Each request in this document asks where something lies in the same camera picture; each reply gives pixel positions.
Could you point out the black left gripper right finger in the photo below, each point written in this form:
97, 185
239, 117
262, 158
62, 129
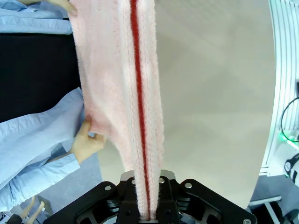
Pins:
198, 203

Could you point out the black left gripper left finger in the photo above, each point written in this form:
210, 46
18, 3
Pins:
93, 203

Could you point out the pink fluffy towel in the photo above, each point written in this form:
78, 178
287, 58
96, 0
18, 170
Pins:
112, 81

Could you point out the person's right forearm blue sleeve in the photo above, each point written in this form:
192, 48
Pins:
35, 177

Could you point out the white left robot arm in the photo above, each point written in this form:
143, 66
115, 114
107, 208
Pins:
293, 166

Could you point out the person's right hand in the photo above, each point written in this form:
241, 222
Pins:
86, 144

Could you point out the person's left hand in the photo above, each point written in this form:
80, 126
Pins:
63, 5

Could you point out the person torso blue shirt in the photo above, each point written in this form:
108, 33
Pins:
35, 74

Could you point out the white aluminium frame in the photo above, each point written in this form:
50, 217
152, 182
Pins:
278, 70

